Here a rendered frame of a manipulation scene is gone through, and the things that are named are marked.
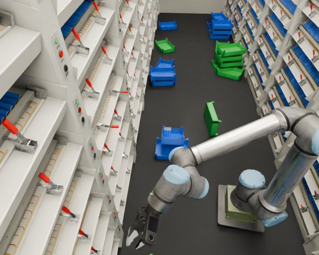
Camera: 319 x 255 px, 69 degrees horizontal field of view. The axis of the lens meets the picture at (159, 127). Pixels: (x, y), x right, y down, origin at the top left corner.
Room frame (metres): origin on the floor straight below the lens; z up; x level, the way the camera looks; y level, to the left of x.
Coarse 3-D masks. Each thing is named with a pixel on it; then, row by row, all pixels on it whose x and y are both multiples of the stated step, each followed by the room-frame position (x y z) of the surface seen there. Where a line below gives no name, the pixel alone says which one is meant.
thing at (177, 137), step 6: (162, 132) 1.48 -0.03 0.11; (174, 132) 1.57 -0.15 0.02; (180, 132) 1.56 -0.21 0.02; (162, 138) 1.33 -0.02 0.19; (168, 138) 1.43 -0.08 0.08; (174, 138) 1.44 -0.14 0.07; (180, 138) 1.44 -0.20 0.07; (168, 144) 1.30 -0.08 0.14; (174, 144) 1.30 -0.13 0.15; (180, 144) 1.30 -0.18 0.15
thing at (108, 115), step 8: (112, 72) 1.19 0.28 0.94; (120, 72) 1.21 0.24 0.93; (120, 80) 1.17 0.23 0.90; (112, 88) 1.08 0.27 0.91; (120, 88) 1.10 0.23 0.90; (112, 96) 1.01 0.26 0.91; (112, 104) 0.95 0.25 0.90; (104, 112) 0.87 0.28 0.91; (112, 112) 0.89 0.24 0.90; (104, 120) 0.82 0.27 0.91; (96, 136) 0.71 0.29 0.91; (104, 136) 0.72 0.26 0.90; (96, 144) 0.67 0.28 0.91
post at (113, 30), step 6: (114, 12) 1.21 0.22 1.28; (114, 18) 1.21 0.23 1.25; (114, 24) 1.21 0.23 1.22; (120, 24) 1.29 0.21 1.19; (108, 30) 1.21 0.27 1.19; (114, 30) 1.21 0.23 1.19; (114, 36) 1.21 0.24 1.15; (120, 36) 1.25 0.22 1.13; (120, 48) 1.22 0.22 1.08; (120, 54) 1.21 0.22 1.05; (120, 60) 1.21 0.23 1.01; (114, 66) 1.21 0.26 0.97; (120, 66) 1.21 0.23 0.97; (126, 72) 1.29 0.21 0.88; (120, 90) 1.21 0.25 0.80; (126, 90) 1.23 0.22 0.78; (126, 108) 1.21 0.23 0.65; (126, 114) 1.21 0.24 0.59; (132, 132) 1.25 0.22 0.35; (132, 144) 1.21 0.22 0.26; (132, 150) 1.21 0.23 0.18
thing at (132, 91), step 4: (136, 64) 1.91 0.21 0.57; (136, 68) 1.91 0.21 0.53; (140, 68) 1.90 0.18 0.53; (136, 72) 1.85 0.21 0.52; (136, 76) 1.79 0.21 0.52; (132, 80) 1.71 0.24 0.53; (136, 80) 1.72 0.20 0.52; (132, 84) 1.66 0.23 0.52; (136, 84) 1.67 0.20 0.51; (132, 88) 1.61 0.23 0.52; (136, 88) 1.62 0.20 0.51; (132, 92) 1.56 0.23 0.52; (132, 96) 1.51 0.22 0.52; (132, 100) 1.45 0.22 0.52; (132, 104) 1.41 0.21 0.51; (132, 108) 1.36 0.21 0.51
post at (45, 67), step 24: (24, 0) 0.51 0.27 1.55; (48, 0) 0.59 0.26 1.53; (48, 24) 0.55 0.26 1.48; (48, 48) 0.51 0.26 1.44; (24, 72) 0.51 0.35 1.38; (48, 72) 0.51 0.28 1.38; (72, 72) 0.59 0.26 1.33; (72, 96) 0.55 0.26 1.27; (72, 120) 0.51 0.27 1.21; (96, 168) 0.54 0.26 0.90; (120, 240) 0.53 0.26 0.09
